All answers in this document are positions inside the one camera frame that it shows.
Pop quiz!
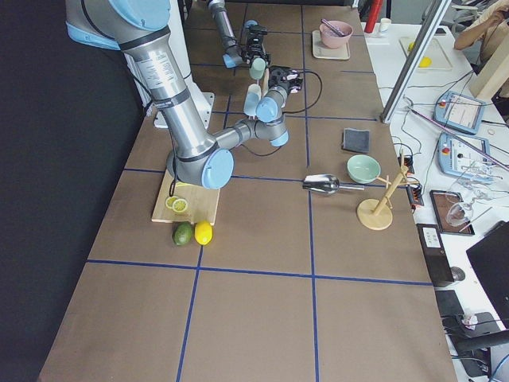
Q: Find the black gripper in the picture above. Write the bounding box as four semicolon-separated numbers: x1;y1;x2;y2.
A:
241;20;271;64
268;65;303;95

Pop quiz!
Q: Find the mint green cup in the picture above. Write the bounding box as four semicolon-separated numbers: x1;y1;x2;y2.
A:
249;57;266;80

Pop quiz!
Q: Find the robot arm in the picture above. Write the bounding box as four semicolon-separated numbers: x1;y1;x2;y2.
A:
65;1;302;189
207;1;271;80

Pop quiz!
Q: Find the light blue cup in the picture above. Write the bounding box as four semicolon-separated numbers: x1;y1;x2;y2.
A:
243;84;262;117

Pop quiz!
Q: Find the beige rabbit tray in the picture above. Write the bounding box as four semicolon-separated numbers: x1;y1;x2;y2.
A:
312;30;351;60

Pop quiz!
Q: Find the pink bowl with ice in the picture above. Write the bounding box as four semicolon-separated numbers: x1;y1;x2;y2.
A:
319;20;353;49

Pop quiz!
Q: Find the metal tongs black tip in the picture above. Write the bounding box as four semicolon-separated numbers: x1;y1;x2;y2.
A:
321;18;346;37

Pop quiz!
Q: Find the grey folded cloth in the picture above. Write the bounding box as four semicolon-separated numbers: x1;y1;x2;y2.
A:
342;128;370;154

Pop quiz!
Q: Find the metal scoop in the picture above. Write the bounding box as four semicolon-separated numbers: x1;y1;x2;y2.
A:
302;173;365;195

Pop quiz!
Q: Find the red cylinder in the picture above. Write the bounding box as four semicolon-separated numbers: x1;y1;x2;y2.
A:
364;0;383;34

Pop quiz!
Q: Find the mint green bowl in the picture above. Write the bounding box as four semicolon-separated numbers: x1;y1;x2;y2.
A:
347;154;381;184

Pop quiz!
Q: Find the bamboo cutting board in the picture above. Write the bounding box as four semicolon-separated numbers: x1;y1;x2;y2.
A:
151;171;220;225

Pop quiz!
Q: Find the wooden mug tree stand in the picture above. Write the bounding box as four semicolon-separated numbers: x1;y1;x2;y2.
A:
356;150;418;231

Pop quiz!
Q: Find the blue teach pendant far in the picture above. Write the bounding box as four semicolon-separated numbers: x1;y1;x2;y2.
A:
433;91;487;135

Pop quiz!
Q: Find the blue teach pendant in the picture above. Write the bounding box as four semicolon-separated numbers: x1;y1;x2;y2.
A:
433;91;487;135
437;133;493;181

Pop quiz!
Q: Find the lemon slice front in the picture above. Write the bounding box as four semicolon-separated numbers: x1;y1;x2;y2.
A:
172;198;188;213

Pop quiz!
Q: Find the lemon slice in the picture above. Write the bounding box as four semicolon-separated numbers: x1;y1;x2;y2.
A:
172;198;188;213
165;196;179;209

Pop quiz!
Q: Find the lemon slice back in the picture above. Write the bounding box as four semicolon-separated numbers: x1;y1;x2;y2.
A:
165;196;179;209

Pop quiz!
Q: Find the yellow lemon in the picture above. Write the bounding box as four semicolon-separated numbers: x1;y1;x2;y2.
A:
194;220;213;246

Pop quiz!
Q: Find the green avocado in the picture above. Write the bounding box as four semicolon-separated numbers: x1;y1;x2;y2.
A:
172;221;193;246

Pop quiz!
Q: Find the person in background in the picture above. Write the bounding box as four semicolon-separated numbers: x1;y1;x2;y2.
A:
454;0;508;66

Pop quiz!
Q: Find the blue teach pendant near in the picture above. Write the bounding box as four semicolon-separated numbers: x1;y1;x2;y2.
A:
437;133;493;181

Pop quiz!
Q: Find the framed tablet on desk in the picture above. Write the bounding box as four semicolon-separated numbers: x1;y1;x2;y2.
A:
429;190;475;236

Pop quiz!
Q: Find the wine glass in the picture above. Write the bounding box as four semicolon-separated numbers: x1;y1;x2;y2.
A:
446;169;488;227

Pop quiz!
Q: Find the white wire cup rack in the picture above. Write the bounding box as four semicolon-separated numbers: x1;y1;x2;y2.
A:
260;68;270;97

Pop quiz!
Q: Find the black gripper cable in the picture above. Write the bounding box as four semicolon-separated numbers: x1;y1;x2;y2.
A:
238;69;324;157

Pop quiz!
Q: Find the aluminium frame post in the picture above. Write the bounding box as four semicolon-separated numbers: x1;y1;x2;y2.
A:
380;0;452;124

